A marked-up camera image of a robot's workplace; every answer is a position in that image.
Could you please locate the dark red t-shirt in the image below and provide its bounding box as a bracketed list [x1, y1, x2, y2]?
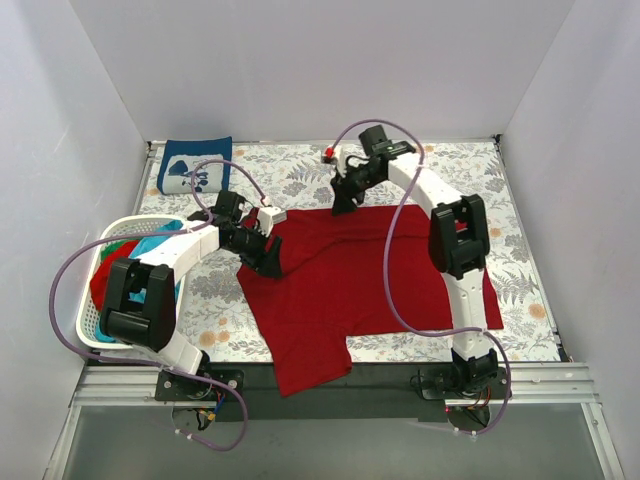
[235, 203, 505, 399]

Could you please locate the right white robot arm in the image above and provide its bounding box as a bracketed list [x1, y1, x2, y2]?
[321, 120, 499, 398]

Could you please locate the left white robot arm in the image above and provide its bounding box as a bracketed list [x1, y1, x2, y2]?
[99, 191, 287, 400]

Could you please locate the floral patterned table cloth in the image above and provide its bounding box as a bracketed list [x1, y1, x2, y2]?
[134, 141, 567, 363]

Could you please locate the turquoise t-shirt in basket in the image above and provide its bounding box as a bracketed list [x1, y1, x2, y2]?
[95, 220, 183, 343]

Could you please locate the folded blue printed t-shirt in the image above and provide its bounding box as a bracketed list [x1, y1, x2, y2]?
[157, 136, 232, 195]

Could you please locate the green t-shirt in basket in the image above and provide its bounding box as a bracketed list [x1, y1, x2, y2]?
[100, 238, 140, 263]

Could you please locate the red t-shirt in basket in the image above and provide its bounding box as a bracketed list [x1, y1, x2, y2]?
[89, 255, 128, 312]

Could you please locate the white plastic laundry basket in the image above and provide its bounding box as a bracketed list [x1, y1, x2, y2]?
[76, 214, 183, 351]

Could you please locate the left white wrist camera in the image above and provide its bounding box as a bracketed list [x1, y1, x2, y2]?
[256, 206, 287, 237]

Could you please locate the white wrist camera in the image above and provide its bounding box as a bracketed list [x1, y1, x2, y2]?
[256, 206, 287, 237]
[321, 145, 348, 177]

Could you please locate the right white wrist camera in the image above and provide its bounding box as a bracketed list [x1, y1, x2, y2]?
[321, 145, 348, 177]

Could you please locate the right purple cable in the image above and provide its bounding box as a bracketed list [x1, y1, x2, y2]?
[329, 118, 514, 439]

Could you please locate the purple cable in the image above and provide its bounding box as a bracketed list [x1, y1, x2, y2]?
[329, 118, 514, 439]
[47, 158, 274, 452]

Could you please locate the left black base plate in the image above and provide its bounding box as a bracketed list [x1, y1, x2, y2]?
[154, 367, 245, 402]

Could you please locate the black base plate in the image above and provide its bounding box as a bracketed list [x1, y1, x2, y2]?
[154, 367, 245, 402]
[409, 364, 506, 401]

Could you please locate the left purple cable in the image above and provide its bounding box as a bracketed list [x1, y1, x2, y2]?
[47, 158, 274, 452]

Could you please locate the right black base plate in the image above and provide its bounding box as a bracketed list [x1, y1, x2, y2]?
[409, 364, 506, 401]

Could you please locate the aluminium frame rail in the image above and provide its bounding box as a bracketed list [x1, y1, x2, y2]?
[72, 362, 600, 407]

